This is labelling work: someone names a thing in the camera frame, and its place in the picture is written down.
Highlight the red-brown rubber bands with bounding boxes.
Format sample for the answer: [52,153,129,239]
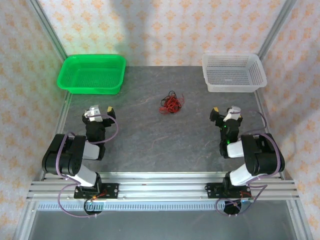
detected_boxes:
[159,96,182,115]

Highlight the green plastic basket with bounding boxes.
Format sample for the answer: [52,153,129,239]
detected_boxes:
[56,53,127,96]

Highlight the white plastic basket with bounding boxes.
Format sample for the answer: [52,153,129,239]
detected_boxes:
[201,52,268,94]

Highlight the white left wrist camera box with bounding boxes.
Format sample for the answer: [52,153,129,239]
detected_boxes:
[83,104,104,123]

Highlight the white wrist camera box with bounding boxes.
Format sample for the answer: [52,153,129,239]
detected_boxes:
[83,104,104,123]
[223,105,241,123]

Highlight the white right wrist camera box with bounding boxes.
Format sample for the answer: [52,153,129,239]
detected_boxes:
[223,105,241,123]

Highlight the aluminium table side rail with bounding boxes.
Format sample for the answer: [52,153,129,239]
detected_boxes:
[253,88,286,180]
[39,92,73,181]

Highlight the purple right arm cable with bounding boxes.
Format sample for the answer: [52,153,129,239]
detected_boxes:
[215,109,286,217]

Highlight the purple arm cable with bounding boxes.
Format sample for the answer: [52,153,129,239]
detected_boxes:
[215,109,286,217]
[56,114,120,218]

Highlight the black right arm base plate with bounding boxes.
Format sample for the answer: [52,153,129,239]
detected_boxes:
[205,182,252,200]

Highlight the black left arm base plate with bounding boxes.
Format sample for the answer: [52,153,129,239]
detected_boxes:
[73,183,120,200]

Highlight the orange left arm base wire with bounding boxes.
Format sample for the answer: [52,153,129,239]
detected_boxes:
[91,190,108,201]

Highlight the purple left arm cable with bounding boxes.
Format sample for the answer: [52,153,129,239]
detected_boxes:
[56,114,120,218]

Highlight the black round cable port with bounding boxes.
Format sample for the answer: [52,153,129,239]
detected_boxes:
[83,198,105,216]
[223,198,243,216]

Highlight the aluminium mounting rail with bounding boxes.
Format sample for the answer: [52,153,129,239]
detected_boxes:
[26,172,301,201]

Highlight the aluminium frame post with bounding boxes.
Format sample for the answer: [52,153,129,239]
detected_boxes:
[26,0,68,61]
[257,0,298,61]

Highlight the grey slotted cable duct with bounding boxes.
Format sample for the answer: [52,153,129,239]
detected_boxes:
[36,201,247,211]

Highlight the aluminium frame leg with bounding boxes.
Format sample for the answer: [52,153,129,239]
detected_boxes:
[12,199,38,240]
[286,199,313,240]

